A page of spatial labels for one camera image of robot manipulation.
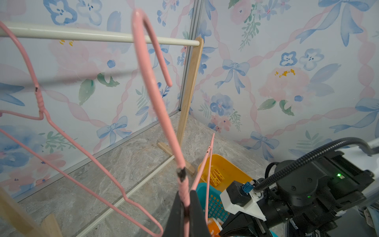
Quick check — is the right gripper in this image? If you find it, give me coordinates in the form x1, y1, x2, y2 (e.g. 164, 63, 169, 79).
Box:
219, 189, 293, 237

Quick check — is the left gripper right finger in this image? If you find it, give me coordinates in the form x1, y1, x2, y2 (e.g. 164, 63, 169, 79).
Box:
189, 190, 211, 237

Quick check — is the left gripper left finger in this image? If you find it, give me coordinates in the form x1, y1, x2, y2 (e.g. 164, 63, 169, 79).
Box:
162, 192, 185, 237

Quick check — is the orange patterned towel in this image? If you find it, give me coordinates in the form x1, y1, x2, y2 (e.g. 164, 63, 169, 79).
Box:
207, 218, 222, 237

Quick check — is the yellow clothespin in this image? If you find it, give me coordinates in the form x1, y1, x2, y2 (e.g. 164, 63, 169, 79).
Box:
210, 168, 225, 187

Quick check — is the pink hanger with blue towel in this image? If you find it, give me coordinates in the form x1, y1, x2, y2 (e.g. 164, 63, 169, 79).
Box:
0, 20, 164, 237

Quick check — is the pink hanger with orange towel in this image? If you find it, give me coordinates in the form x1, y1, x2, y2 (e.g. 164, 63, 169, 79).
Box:
131, 8, 215, 237

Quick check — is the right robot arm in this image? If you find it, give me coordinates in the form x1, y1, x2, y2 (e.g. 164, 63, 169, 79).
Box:
219, 137, 379, 237

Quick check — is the wooden hanger rack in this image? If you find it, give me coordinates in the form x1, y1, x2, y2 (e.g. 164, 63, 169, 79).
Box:
1, 23, 202, 237

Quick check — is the teal plastic basket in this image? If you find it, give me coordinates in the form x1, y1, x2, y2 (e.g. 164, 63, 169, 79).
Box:
196, 183, 276, 237

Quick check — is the yellow plastic tray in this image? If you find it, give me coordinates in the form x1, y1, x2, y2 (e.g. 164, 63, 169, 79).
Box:
210, 154, 253, 192

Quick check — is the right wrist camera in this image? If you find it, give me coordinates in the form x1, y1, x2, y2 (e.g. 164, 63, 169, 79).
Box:
220, 181, 266, 221

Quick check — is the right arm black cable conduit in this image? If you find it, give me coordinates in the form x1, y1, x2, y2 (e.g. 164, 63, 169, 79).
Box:
253, 137, 379, 193

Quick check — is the right aluminium corner post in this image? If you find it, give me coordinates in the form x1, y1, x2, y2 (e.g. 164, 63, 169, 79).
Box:
178, 0, 203, 111

